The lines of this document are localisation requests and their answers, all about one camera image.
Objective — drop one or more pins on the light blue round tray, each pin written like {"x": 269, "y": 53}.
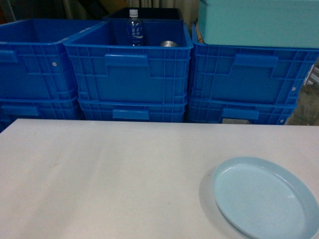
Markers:
{"x": 264, "y": 200}

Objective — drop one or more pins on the blue crate bottom centre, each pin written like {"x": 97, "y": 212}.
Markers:
{"x": 124, "y": 111}

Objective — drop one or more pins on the blue crate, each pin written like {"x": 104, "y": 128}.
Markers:
{"x": 214, "y": 111}
{"x": 12, "y": 109}
{"x": 109, "y": 69}
{"x": 124, "y": 111}
{"x": 34, "y": 63}
{"x": 257, "y": 75}

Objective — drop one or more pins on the blue crate bottom right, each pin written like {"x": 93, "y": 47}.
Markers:
{"x": 214, "y": 111}

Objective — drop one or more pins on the blue crate top centre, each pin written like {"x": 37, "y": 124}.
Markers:
{"x": 109, "y": 69}

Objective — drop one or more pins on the silver metal can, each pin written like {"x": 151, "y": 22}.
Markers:
{"x": 168, "y": 44}

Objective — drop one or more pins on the clear water bottle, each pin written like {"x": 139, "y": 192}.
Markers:
{"x": 135, "y": 29}

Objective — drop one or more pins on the blue crate top right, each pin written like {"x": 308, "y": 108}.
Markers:
{"x": 257, "y": 75}

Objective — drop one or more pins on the blue crate bottom left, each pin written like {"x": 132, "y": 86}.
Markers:
{"x": 12, "y": 109}

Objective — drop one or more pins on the blue crate top left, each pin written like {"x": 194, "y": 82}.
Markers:
{"x": 34, "y": 63}

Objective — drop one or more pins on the teal foam box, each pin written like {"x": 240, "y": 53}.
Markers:
{"x": 266, "y": 23}

